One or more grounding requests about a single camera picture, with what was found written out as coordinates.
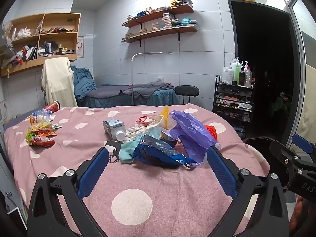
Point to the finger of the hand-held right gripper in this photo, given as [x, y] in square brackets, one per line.
[302, 144]
[280, 150]

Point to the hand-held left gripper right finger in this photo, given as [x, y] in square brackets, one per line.
[222, 170]

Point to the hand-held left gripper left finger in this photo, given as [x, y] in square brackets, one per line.
[95, 170]

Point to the light teal cloth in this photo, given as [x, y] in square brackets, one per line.
[127, 150]

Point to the red foam net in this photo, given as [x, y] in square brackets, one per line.
[211, 131]

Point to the green white milk carton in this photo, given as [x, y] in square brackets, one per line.
[112, 127]

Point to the purple plastic bag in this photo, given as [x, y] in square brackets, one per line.
[190, 130]

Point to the blue snack wrapper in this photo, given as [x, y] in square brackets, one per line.
[150, 153]

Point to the red print paper bag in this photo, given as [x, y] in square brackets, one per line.
[145, 123]

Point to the yellow foam net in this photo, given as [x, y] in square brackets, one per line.
[166, 114]

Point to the person's right hand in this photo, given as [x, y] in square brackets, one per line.
[299, 212]

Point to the potted plant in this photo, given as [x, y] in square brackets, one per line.
[281, 101]

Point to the glass sliding door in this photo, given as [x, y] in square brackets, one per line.
[309, 91]

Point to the green striped snack packet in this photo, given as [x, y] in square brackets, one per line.
[56, 127]

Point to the orange snack packet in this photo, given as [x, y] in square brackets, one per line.
[47, 132]

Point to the pink polka dot blanket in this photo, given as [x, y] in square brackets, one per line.
[158, 182]

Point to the yellow green snack packet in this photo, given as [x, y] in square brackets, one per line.
[44, 125]

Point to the black mesh cart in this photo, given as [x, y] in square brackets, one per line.
[234, 90]

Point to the red snack can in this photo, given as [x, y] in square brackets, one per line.
[53, 106]

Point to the yellow label bottle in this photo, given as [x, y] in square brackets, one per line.
[37, 120]

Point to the clear plastic bottle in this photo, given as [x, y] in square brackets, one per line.
[39, 113]

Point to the brown bottle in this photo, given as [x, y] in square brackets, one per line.
[242, 77]

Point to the green pump bottle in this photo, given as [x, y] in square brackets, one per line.
[237, 75]

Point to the black stool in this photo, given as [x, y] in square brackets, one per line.
[186, 90]

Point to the blue crumpled blanket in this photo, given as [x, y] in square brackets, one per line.
[82, 81]

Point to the white lotion bottle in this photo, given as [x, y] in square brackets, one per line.
[227, 75]

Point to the teal massage bed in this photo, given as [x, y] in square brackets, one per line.
[158, 99]

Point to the grey blanket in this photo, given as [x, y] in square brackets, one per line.
[145, 88]

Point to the cream towel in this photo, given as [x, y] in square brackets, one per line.
[58, 79]

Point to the white floor lamp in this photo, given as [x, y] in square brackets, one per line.
[133, 79]

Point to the small clear plastic bag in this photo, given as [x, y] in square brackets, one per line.
[160, 79]

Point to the wooden cubby shelf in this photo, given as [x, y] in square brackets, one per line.
[61, 57]

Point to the row of flat cases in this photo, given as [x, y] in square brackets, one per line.
[66, 52]

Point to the dark cloth pile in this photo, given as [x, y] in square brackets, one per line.
[48, 46]

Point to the white plastic bag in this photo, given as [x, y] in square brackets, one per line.
[24, 32]

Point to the row of small boxes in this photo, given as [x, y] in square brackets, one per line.
[181, 2]

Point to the wall poster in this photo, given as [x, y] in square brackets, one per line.
[80, 47]

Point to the dark grey door frame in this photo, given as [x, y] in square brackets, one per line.
[271, 4]

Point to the wooden wall shelf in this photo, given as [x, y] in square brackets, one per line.
[158, 15]
[160, 34]

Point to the wall shelves with boxes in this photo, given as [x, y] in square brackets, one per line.
[167, 19]

